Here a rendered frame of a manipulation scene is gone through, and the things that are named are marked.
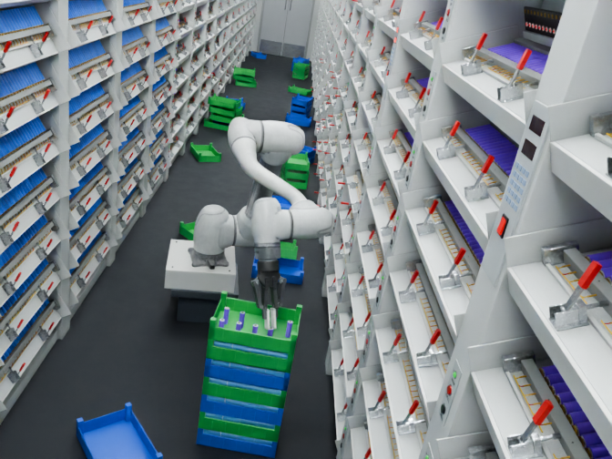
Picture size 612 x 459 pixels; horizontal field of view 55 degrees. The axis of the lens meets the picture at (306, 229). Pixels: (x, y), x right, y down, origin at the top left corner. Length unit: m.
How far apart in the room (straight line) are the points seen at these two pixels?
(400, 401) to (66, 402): 1.45
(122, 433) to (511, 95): 1.85
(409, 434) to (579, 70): 0.91
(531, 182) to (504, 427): 0.35
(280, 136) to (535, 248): 1.63
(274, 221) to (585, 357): 1.36
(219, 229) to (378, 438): 1.43
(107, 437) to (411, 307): 1.32
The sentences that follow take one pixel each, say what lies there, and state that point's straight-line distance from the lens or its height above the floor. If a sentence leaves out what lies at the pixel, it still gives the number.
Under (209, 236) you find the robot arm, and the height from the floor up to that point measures 0.46.
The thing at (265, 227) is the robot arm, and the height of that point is 0.88.
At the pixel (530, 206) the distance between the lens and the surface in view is 0.90.
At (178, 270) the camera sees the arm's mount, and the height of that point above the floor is 0.30.
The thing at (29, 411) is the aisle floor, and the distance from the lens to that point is 2.54.
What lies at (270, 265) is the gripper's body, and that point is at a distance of 1.97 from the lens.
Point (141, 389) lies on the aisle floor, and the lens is 2.59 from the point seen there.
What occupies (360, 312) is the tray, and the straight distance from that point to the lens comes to 2.22.
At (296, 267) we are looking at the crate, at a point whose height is 0.01.
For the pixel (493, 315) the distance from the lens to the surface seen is 0.97.
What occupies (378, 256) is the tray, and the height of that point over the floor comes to 0.75.
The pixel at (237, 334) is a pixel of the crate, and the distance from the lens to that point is 2.02.
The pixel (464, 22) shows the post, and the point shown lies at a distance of 1.53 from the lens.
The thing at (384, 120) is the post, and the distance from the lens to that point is 2.26.
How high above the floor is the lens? 1.68
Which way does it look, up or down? 24 degrees down
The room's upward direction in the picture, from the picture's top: 10 degrees clockwise
